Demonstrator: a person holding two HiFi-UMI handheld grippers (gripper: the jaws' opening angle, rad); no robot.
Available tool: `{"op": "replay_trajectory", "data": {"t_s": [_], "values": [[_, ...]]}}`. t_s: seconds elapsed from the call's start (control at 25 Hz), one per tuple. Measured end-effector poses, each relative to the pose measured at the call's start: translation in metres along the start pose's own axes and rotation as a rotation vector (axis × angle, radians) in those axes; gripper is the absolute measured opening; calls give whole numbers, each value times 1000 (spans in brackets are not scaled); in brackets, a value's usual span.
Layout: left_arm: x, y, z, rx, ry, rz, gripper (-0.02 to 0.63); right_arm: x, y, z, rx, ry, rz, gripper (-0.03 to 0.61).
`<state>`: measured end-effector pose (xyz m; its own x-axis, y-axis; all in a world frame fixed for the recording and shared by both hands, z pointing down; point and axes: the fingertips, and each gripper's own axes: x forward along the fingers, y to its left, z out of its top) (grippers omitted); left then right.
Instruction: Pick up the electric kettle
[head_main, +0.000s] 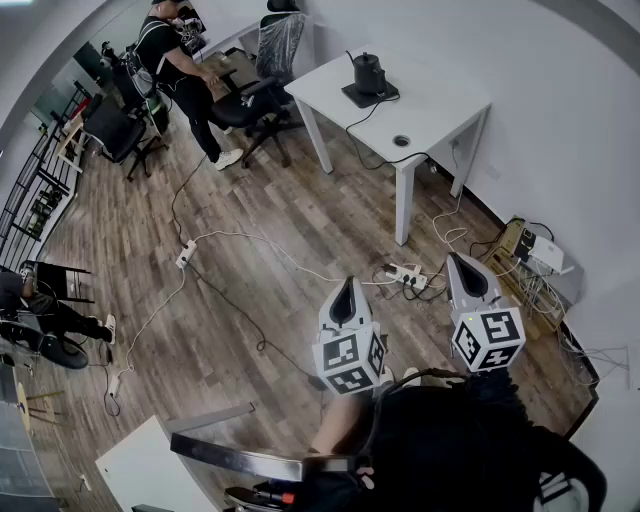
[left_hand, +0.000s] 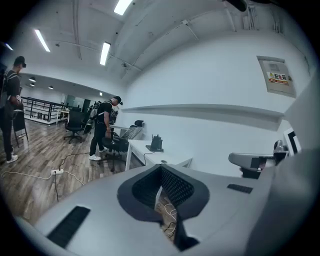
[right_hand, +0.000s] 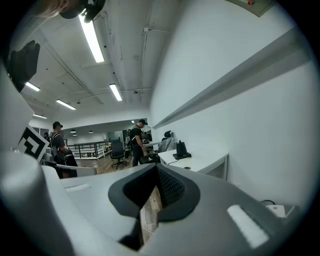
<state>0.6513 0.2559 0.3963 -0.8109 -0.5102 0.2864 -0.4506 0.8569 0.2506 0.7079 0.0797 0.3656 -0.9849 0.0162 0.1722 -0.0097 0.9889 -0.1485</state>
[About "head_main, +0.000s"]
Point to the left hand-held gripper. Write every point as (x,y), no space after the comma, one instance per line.
(345,360)

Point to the white desk with grey leg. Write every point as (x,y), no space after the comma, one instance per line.
(145,470)

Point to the black device with red tip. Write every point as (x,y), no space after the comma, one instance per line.
(270,497)

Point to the black office chair plastic-wrapped back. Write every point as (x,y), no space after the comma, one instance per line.
(280,45)

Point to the black office chair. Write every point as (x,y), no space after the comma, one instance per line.
(112,127)

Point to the person's right forearm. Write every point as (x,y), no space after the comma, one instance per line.
(495,395)

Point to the white power strip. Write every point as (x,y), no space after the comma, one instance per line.
(115,385)
(186,253)
(407,274)

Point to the black electric kettle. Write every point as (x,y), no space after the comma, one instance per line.
(370,75)

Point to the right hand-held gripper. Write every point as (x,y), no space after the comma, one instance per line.
(492,330)

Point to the black head-mount bar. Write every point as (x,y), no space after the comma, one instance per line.
(235,457)

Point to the white square table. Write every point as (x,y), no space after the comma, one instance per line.
(425,115)

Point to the person's left forearm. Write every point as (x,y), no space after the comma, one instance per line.
(340,425)

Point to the black kettle base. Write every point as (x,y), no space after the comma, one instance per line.
(365,99)

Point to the black metal chair frame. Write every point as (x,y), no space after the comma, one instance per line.
(55,280)

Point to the black metal shelf rack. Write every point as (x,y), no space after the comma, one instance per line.
(30,200)

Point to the cardboard box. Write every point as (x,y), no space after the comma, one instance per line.
(507,240)

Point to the person's black top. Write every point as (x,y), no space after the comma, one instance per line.
(440,450)

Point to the person's white shoe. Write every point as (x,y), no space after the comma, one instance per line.
(387,374)
(411,376)

